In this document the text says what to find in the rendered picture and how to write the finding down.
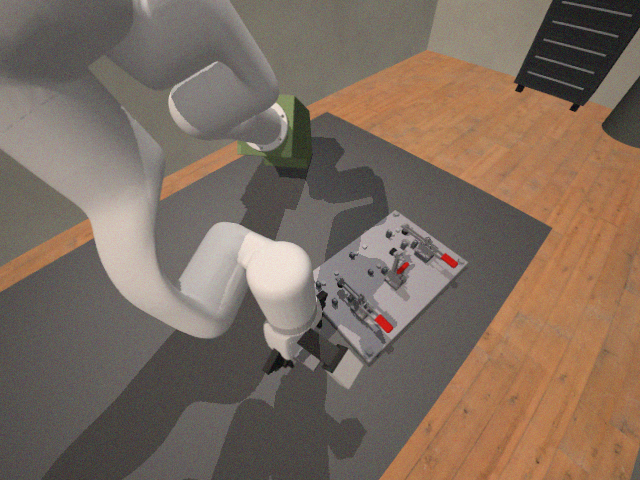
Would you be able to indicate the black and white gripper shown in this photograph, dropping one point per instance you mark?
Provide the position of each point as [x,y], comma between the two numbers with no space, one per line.
[285,346]

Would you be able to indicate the toggle clamp with red handle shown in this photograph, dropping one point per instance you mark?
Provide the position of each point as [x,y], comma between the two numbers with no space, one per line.
[426,248]
[362,309]

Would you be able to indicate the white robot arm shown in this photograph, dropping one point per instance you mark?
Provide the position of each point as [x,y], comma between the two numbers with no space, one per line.
[61,123]

